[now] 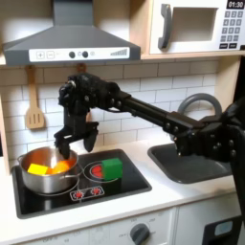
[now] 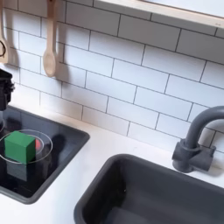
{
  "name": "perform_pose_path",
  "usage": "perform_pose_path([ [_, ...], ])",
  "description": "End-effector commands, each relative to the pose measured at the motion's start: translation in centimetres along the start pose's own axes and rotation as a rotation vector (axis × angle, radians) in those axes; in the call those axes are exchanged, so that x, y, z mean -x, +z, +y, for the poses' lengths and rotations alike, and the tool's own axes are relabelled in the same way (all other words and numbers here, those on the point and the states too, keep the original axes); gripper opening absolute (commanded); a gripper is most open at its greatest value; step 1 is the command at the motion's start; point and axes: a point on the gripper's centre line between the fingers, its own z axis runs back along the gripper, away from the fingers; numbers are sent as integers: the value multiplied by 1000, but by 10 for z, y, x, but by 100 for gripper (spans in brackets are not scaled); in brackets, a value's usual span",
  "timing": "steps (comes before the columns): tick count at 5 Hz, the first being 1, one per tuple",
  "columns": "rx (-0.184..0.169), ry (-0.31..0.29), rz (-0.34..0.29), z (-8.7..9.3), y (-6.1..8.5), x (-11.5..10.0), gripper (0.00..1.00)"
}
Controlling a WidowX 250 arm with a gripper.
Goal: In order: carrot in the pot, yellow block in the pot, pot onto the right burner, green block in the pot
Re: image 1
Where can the black toy stove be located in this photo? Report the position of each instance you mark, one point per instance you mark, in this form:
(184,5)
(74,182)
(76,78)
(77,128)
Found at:
(127,185)

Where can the dark grey tap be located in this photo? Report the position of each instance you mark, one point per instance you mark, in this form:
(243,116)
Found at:
(204,98)

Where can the grey oven knob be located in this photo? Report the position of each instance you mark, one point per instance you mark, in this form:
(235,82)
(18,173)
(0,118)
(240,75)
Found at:
(139,233)

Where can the steel pot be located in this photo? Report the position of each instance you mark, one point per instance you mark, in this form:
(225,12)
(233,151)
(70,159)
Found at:
(44,183)

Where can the yellow block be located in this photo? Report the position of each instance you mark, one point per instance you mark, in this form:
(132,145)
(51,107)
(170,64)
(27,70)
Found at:
(37,169)

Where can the slotted wooden spatula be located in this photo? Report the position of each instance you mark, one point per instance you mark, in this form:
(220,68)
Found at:
(34,118)

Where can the orange toy carrot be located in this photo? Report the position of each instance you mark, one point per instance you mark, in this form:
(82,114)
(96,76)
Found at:
(60,167)

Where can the green block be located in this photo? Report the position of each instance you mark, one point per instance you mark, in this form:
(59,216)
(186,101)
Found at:
(112,169)

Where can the white toy microwave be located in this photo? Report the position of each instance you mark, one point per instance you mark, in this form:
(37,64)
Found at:
(194,44)

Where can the dark grey sink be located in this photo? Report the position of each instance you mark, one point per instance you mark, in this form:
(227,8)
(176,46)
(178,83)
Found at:
(191,172)

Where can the black appliance panel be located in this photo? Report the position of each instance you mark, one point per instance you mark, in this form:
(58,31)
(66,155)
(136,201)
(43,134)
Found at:
(223,231)

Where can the grey extractor hood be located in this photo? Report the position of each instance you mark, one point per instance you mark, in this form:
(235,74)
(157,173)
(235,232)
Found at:
(73,38)

